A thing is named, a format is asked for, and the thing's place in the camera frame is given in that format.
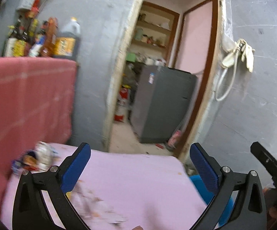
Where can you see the red striped blanket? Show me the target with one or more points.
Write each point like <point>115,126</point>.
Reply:
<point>25,100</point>

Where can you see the large dark oil jug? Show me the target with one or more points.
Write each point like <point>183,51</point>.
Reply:
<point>66,43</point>

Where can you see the white blue bottle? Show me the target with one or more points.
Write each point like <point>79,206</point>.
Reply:
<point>36,46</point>

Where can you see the pink packet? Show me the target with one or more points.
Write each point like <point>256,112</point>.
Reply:
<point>175,137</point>

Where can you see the wooden door frame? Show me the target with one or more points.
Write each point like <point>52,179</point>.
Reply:
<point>122,60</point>

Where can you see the red white gas cylinder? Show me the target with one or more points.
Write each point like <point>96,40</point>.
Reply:
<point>121,105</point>

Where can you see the pink table cloth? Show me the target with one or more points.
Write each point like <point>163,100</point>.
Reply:
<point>138,182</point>

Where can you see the scattered food scraps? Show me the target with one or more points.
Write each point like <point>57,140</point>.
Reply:
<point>90,203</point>

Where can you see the green container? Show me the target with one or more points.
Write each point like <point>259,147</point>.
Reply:
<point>130,57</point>

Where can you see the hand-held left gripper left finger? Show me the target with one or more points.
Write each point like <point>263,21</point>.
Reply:
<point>77,166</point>

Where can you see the white rubber gloves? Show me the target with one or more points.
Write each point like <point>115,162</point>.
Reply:
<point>245,52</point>

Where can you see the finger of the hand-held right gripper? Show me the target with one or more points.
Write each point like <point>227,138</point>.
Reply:
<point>269,161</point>

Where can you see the pile of wrappers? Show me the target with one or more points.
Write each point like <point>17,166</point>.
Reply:
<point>41,157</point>

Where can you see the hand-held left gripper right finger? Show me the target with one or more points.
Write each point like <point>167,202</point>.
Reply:
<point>203,166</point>

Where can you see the grey refrigerator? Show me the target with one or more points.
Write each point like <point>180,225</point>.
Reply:
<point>162,105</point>

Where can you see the wooden wall shelf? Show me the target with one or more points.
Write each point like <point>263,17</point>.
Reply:
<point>152,28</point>

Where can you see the blue plastic bin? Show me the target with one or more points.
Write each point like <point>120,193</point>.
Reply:
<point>225,212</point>

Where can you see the white blue sticker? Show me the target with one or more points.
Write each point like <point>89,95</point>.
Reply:
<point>151,78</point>

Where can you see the brown sauce bottle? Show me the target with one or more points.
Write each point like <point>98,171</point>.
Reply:
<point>49,38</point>

